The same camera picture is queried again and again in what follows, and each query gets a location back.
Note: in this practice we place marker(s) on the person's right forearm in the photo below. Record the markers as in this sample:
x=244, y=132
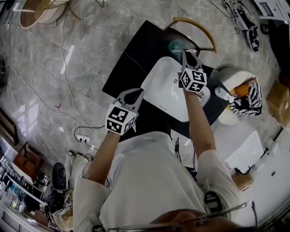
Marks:
x=199, y=122

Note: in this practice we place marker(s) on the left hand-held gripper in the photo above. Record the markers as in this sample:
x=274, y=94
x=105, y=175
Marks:
x=117, y=120

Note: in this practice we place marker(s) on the large cardboard box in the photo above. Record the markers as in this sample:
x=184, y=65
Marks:
x=278, y=102

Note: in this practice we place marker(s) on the brown wooden stool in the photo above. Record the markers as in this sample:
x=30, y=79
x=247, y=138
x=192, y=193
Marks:
x=29, y=158

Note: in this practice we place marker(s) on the white sink basin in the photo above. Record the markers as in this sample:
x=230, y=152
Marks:
x=163, y=90

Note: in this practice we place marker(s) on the orange cushion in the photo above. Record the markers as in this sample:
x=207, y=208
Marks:
x=241, y=90

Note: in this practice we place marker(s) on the black jar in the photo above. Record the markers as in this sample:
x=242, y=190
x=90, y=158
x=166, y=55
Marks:
x=264, y=28

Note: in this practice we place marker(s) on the white box cabinet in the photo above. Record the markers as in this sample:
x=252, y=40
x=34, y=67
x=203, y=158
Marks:
x=244, y=149

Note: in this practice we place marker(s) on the round wood top side table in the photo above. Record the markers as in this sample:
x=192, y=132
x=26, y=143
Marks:
x=34, y=13

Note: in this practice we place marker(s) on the white power strip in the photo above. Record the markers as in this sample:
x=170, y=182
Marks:
x=82, y=137

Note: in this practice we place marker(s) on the white soap pump bottle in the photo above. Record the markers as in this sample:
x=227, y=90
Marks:
x=220, y=91

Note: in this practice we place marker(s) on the round white armchair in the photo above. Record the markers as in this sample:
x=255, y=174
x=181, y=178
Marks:
x=231, y=74

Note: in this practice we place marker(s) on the dark wooden bench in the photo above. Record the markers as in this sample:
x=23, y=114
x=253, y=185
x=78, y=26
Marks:
x=8, y=127

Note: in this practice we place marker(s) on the person's face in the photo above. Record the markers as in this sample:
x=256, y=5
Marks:
x=185, y=218

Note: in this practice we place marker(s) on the person's eyeglasses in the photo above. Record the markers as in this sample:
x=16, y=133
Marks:
x=235, y=208

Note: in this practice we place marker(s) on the person's white shirt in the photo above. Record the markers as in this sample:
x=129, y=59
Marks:
x=147, y=181

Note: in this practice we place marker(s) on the black oval device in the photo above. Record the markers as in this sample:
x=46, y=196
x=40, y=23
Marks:
x=59, y=175

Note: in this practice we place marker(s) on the black white striped blanket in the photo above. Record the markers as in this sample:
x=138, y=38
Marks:
x=249, y=102

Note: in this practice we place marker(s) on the curved wooden chair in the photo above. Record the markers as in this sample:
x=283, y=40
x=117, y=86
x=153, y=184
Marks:
x=197, y=23

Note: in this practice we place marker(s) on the black white floor device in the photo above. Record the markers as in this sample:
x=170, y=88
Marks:
x=253, y=38

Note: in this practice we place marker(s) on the person's left forearm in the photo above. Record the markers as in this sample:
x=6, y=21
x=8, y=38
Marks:
x=99, y=158

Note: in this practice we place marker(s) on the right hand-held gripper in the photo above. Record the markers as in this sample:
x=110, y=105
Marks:
x=193, y=80

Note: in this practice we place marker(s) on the tiny brown cardboard box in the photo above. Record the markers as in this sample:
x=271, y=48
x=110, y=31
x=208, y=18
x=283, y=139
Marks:
x=242, y=181

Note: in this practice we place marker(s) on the green translucent cup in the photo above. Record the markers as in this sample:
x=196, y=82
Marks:
x=174, y=44

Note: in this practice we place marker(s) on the dark vanity cabinet black top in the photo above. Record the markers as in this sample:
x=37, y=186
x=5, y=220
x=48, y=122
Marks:
x=136, y=59

